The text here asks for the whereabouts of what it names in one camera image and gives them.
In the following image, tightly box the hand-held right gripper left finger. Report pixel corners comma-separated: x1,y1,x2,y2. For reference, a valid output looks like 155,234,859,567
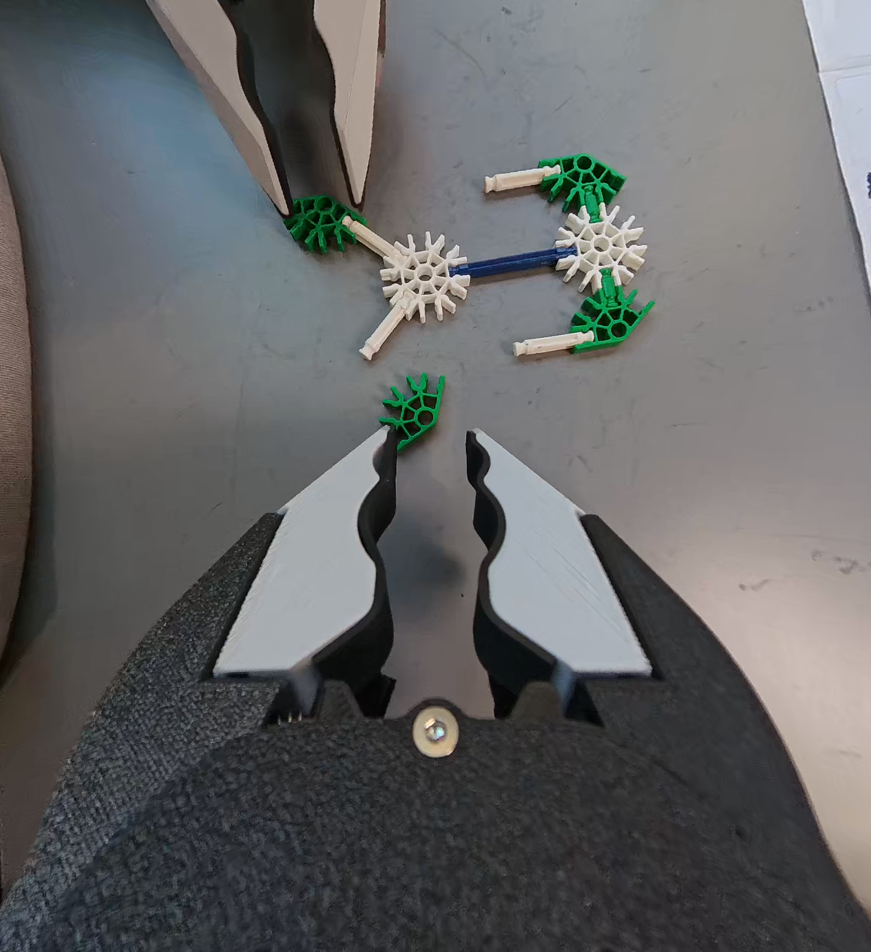
212,425,401,718

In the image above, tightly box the green fan toy connector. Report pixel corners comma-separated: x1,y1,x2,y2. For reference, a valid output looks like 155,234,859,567
283,195,368,257
379,373,446,452

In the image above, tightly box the green white toy connector assembly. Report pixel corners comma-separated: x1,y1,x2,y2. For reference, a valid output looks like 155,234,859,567
465,152,656,358

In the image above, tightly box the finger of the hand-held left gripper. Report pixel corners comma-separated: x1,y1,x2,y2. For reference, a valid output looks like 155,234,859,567
313,0,389,209
144,0,295,218

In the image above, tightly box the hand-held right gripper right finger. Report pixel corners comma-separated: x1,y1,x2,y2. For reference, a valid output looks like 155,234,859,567
465,428,654,721

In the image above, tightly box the grey desk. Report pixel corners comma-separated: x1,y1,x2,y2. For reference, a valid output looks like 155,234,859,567
0,0,871,923

